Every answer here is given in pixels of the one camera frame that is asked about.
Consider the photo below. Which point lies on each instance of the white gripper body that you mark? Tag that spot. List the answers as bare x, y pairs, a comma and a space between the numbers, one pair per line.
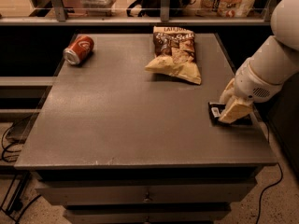
251, 85

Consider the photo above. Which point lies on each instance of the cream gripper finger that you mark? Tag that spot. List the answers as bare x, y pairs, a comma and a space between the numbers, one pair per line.
228, 94
236, 108

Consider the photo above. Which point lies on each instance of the black rxbar chocolate bar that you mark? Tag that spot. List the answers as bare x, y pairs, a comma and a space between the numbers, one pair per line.
215, 109

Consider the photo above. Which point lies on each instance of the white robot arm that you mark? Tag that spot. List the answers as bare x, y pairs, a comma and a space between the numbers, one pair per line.
262, 75

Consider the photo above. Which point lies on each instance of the red coke can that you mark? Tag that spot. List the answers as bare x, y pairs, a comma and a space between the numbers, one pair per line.
78, 50

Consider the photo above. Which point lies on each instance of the brown and yellow chip bag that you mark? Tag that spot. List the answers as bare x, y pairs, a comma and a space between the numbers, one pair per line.
174, 54

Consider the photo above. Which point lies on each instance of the colourful snack bag background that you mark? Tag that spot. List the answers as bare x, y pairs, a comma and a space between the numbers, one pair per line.
225, 8

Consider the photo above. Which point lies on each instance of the black bag in background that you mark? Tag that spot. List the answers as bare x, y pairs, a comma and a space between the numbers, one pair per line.
153, 8

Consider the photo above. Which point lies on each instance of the grey drawer cabinet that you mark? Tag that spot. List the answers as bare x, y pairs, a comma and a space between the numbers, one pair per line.
112, 123

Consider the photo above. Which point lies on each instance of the upper drawer with knob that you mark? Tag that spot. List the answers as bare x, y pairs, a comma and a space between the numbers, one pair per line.
85, 194

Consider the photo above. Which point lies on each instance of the lower drawer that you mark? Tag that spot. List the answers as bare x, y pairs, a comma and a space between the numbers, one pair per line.
126, 216

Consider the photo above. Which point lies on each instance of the grey metal shelf rail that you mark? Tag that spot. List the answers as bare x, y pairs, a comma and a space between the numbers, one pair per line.
54, 12

